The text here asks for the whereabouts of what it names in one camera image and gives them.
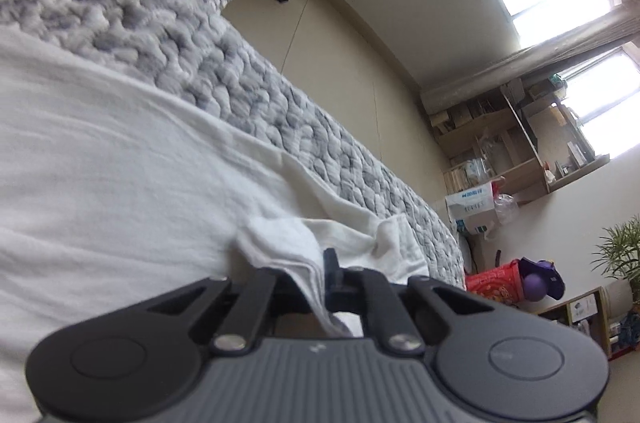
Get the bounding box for green potted plant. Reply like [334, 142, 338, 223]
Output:
[592, 218, 640, 304]

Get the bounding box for purple ball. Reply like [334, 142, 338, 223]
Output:
[524, 275, 547, 304]

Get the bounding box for purple cap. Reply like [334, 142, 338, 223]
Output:
[520, 257, 566, 301]

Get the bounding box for grey curtain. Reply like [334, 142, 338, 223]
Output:
[420, 3, 640, 116]

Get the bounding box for white cardboard box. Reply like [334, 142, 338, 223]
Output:
[445, 183, 496, 236]

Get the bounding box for white pants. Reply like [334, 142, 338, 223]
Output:
[0, 25, 431, 423]

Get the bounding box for red bag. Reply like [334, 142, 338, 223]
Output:
[465, 260, 528, 304]

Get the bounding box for wooden shelf unit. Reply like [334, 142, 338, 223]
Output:
[430, 73, 611, 204]

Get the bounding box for small wooden cabinet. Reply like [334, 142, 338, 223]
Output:
[537, 288, 613, 359]

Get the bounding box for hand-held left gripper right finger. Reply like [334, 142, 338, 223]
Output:
[322, 248, 493, 352]

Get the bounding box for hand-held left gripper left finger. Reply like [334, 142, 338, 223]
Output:
[145, 267, 312, 352]

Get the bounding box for grey checked quilt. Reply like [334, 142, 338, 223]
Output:
[0, 0, 468, 294]

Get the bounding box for clear plastic bag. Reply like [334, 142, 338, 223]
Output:
[492, 193, 518, 226]

